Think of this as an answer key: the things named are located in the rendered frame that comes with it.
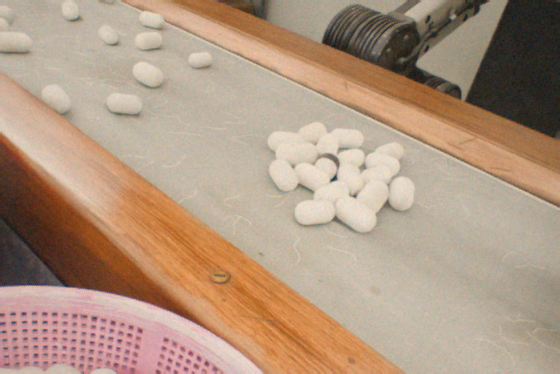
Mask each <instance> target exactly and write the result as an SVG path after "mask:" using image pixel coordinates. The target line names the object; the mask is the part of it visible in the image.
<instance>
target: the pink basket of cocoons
mask: <svg viewBox="0 0 560 374"><path fill-rule="evenodd" d="M13 312H16V315H11V313H13ZM22 312H27V315H22ZM32 312H37V314H32ZM43 312H48V314H43ZM53 312H58V315H53ZM0 313H5V316H0V322H6V324H5V325H0V368H4V369H20V368H22V367H26V366H36V367H39V368H41V369H43V370H44V371H45V369H48V367H50V366H52V365H53V362H57V365H61V364H62V362H65V363H66V366H69V367H70V366H71V367H72V368H74V369H76V370H78V371H79V372H84V374H89V373H92V372H93V371H95V370H98V369H99V368H98V367H101V369H109V370H112V371H118V372H117V374H123V373H125V374H194V373H193V372H195V373H197V374H222V373H224V374H265V373H263V372H262V371H261V370H260V369H259V368H258V367H257V366H256V365H255V364H254V363H253V362H251V361H250V360H249V359H248V358H247V357H245V356H244V355H243V354H241V353H239V352H238V351H237V350H235V349H234V348H233V347H231V346H230V345H228V344H227V343H226V342H224V341H223V340H221V339H220V338H218V337H216V336H215V335H213V334H212V333H210V332H209V331H207V330H205V329H203V328H202V327H200V326H198V325H196V324H194V323H192V322H190V321H189V320H186V319H184V318H182V317H180V316H178V315H175V314H173V313H171V312H169V311H166V310H163V309H161V308H158V307H155V306H153V305H151V304H148V303H144V302H141V301H138V300H135V299H131V298H127V297H123V296H118V295H114V294H109V293H103V292H98V291H92V290H84V289H75V288H64V287H39V286H26V287H3V288H0ZM63 313H68V315H63ZM74 315H78V316H74ZM83 316H87V318H83ZM92 317H96V318H97V320H94V319H92ZM102 319H106V322H105V321H102ZM27 320H28V323H22V321H27ZM33 320H37V323H33ZM43 320H48V323H43ZM11 321H17V324H12V322H11ZM53 321H58V323H53ZM63 321H68V324H64V323H63ZM112 321H115V322H116V324H114V323H112ZM73 322H78V325H76V324H73ZM83 323H86V326H85V325H83ZM121 323H123V324H125V326H123V325H121ZM92 325H96V327H92ZM101 326H104V327H105V329H103V328H101ZM130 326H134V329H133V328H130ZM111 328H113V329H115V331H112V330H111ZM139 328H140V329H143V331H140V330H139ZM23 329H28V331H27V332H23ZM34 329H37V331H34ZM43 329H48V331H43ZM53 329H58V331H53ZM5 330H6V331H7V333H1V331H5ZM12 330H17V332H12ZM63 330H68V331H67V332H63ZM73 330H75V331H77V333H73ZM83 331H84V332H87V334H82V333H83ZM120 331H123V332H124V333H121V332H120ZM91 333H95V335H91ZM129 334H132V335H133V336H131V335H129ZM100 335H105V336H104V337H101V336H100ZM110 336H111V337H114V338H113V339H111V338H110ZM138 336H139V337H142V338H138ZM34 337H38V340H34ZM43 337H48V339H43ZM53 337H56V338H57V340H53ZM13 338H18V340H17V341H13ZM23 338H28V340H24V339H23ZM63 338H67V340H63ZM2 339H7V341H6V342H2ZM73 339H77V341H72V340H73ZM119 339H123V340H122V341H119ZM165 339H167V340H169V341H168V342H167V341H165ZM82 340H86V342H82ZM90 341H94V343H91V342H90ZM128 341H130V342H131V344H130V343H127V342H128ZM100 343H104V344H103V345H100ZM173 343H175V344H177V346H175V345H173ZM136 344H139V345H140V347H139V346H136ZM109 345H113V346H112V347H109ZM24 346H29V348H24ZM34 346H39V348H34ZM43 346H48V348H43ZM53 346H57V348H53ZM63 346H67V348H63ZM164 346H166V347H167V349H166V348H164ZM3 347H6V348H7V347H8V349H3ZM14 347H18V349H14ZM72 347H76V349H72ZM118 347H121V349H118ZM182 347H184V348H185V349H183V348H182ZM82 348H86V349H85V350H81V349H82ZM91 349H93V350H94V351H91ZM126 349H128V350H130V352H128V351H126ZM171 350H173V351H175V353H173V352H171ZM99 351H103V352H102V353H99ZM190 351H192V352H194V354H192V353H190ZM135 352H137V353H139V354H135ZM108 353H111V355H108ZM14 354H19V356H14ZM25 354H29V355H25ZM34 354H39V356H35V355H34ZM43 354H48V356H43ZM53 354H57V356H53ZM63 354H67V356H62V355H63ZM162 354H164V355H166V356H165V357H164V356H162ZM180 354H181V355H183V357H181V356H179V355H180ZM4 355H9V357H4ZM72 355H76V357H72ZM116 355H120V357H117V356H116ZM81 356H85V358H81ZM198 356H200V357H202V359H200V358H199V357H198ZM90 357H92V358H94V359H90ZM125 357H126V358H129V359H128V360H127V359H125ZM170 358H171V359H173V360H170ZM98 359H102V361H98ZM188 359H189V360H191V362H190V361H188ZM134 360H136V361H137V362H134ZM26 361H29V363H26V364H25V362H26ZM35 361H39V363H35ZM44 361H46V362H48V363H44ZM107 361H110V363H108V362H107ZM206 361H208V362H209V363H210V365H209V364H208V363H207V362H206ZM15 362H19V363H20V364H15ZM160 362H162V363H163V365H162V364H160ZM177 362H178V363H180V364H181V365H179V364H177ZM5 363H9V365H5ZM72 363H75V365H71V364H72ZM115 363H119V365H116V364H115ZM81 364H84V366H80V365H81ZM196 364H198V365H199V367H198V366H196ZM89 365H92V366H93V367H89ZM124 365H125V366H127V367H124ZM168 366H170V367H172V368H169V367H168ZM185 367H187V368H189V369H186V368H185ZM214 367H216V368H217V369H218V370H216V369H215V368H214ZM132 368H134V369H135V370H133V369H132ZM204 369H205V370H206V371H207V372H205V371H204ZM158 370H160V371H161V372H159V371H158ZM175 370H176V371H178V373H177V372H176V371H175Z"/></svg>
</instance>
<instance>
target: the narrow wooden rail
mask: <svg viewBox="0 0 560 374"><path fill-rule="evenodd" d="M0 218H1V219H2V220H3V221H4V222H5V223H7V224H8V225H9V226H10V227H11V228H12V230H13V231H14V232H15V233H16V234H17V236H18V237H19V238H20V239H21V240H22V241H23V242H24V243H25V245H26V246H27V247H28V248H29V249H30V250H31V251H32V252H33V253H34V254H35V255H36V256H37V257H38V258H39V260H40V261H41V262H42V263H43V264H44V265H45V266H46V267H47V268H48V269H49V270H50V271H51V272H52V274H53V275H54V276H55V277H56V278H57V279H58V280H59V281H60V282H61V283H62V284H63V285H64V286H65V287H66V288H75V289H84V290H92V291H98V292H103V293H109V294H114V295H118V296H123V297H127V298H131V299H135V300H138V301H141V302H144V303H148V304H151V305H153V306H155V307H158V308H161V309H163V310H166V311H169V312H171V313H173V314H175V315H178V316H180V317H182V318H184V319H186V320H189V321H190V322H192V323H194V324H196V325H198V326H200V327H202V328H203V329H205V330H207V331H209V332H210V333H212V334H213V335H215V336H216V337H218V338H220V339H221V340H223V341H224V342H226V343H227V344H228V345H230V346H231V347H233V348H234V349H235V350H237V351H238V352H239V353H241V354H243V355H244V356H245V357H247V358H248V359H249V360H250V361H251V362H253V363H254V364H255V365H256V366H257V367H258V368H259V369H260V370H261V371H262V372H263V373H265V374H407V373H405V372H404V371H403V370H401V369H400V368H399V367H397V366H396V365H395V364H393V363H392V362H391V361H389V360H388V359H387V358H385V357H384V356H383V355H382V354H381V353H379V352H378V351H377V350H375V349H374V348H373V347H371V346H370V345H369V344H367V343H366V342H365V341H363V340H362V339H361V338H360V339H359V338H358V337H357V336H355V335H354V334H353V333H351V332H350V331H349V330H347V329H346V328H345V327H343V326H342V325H341V324H339V323H338V322H337V321H335V320H334V319H333V318H331V317H330V316H329V315H327V314H326V313H325V312H323V311H322V310H321V309H319V308H318V307H317V306H315V305H314V304H313V303H311V302H310V301H309V300H307V299H306V298H305V297H303V295H301V294H300V293H299V292H297V291H296V290H295V289H293V288H292V287H291V286H289V285H288V284H287V283H285V282H284V281H283V280H281V279H280V278H279V277H277V276H276V275H275V274H273V273H272V272H271V271H269V270H268V269H267V268H265V267H264V266H261V265H260V264H259V263H257V262H256V261H255V260H253V259H252V258H251V257H249V256H248V255H247V254H245V253H244V252H243V251H241V250H240V249H239V248H237V247H236V246H235V245H233V244H232V243H231V242H229V241H228V240H227V239H225V238H224V237H222V236H221V235H220V234H218V233H217V232H216V231H214V230H213V229H212V228H210V227H209V226H208V225H206V224H205V223H204V222H202V221H201V220H200V219H198V218H197V217H196V216H194V215H193V214H192V213H190V212H189V211H188V210H186V209H185V208H184V207H182V206H181V205H180V204H178V203H177V202H176V201H174V200H173V199H172V198H170V197H169V196H168V195H166V194H165V193H164V192H162V191H161V190H160V189H158V188H157V187H156V186H154V185H153V184H152V183H150V182H149V181H148V180H146V179H145V178H144V177H142V176H141V175H139V174H138V173H137V172H135V171H134V170H133V169H132V168H131V167H130V166H128V165H127V164H126V163H124V162H123V161H122V160H120V159H119V158H118V157H116V156H115V155H114V154H112V153H111V152H110V151H108V150H107V149H106V148H104V147H103V146H102V145H100V144H99V143H98V142H96V141H95V140H94V139H92V138H91V137H90V136H88V135H87V134H86V133H84V132H83V131H80V130H79V129H78V128H76V127H75V126H74V125H72V124H71V123H70V122H69V121H68V120H67V119H65V118H64V117H62V116H61V115H60V114H58V113H57V112H56V111H54V110H53V109H52V108H50V107H49V106H48V105H46V104H45V103H44V102H42V101H41V100H40V99H38V98H37V97H36V96H34V95H33V94H32V93H30V92H29V91H28V90H27V89H26V88H25V87H23V86H22V85H21V84H19V83H18V82H17V81H15V80H14V79H11V78H10V77H9V76H7V75H6V74H5V73H3V72H2V71H1V70H0Z"/></svg>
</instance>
